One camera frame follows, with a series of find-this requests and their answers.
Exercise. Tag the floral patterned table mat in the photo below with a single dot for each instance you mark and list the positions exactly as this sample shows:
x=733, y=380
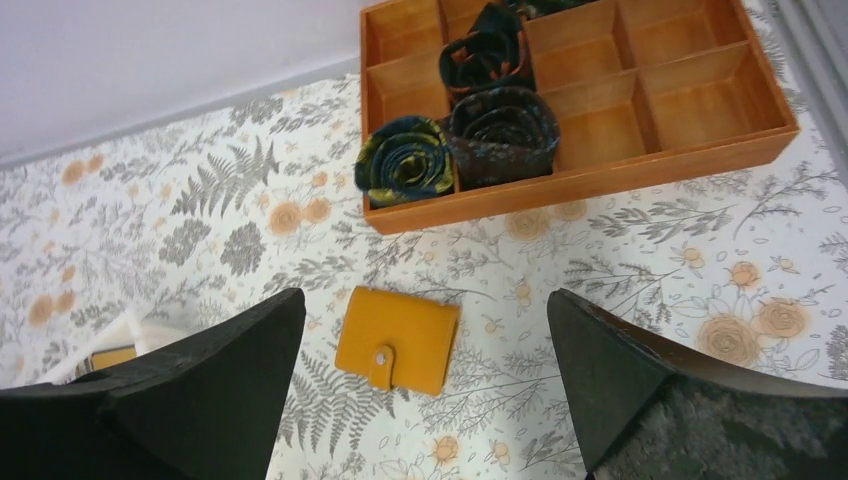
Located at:
x=192, y=223

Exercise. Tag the white card box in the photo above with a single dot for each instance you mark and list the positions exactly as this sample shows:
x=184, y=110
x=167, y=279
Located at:
x=127, y=329

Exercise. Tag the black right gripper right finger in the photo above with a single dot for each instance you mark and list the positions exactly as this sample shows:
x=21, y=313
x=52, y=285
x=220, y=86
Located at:
x=645, y=407

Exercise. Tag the orange wooden divided tray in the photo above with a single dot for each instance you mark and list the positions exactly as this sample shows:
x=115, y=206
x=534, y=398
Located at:
x=644, y=92

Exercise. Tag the blue yellow rolled tie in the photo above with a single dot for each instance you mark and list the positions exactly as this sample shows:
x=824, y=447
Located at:
x=406, y=160

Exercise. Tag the yellow credit card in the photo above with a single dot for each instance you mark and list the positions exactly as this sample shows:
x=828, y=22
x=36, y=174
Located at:
x=107, y=358

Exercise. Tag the dark brown rolled tie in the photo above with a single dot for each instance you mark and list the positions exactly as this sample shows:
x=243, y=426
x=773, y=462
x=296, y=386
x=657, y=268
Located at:
x=501, y=136

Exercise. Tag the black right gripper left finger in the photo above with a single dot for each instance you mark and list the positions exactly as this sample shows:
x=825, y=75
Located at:
x=204, y=407

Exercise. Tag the yellow leather card holder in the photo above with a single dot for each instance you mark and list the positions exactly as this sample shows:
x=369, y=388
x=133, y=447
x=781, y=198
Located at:
x=395, y=340

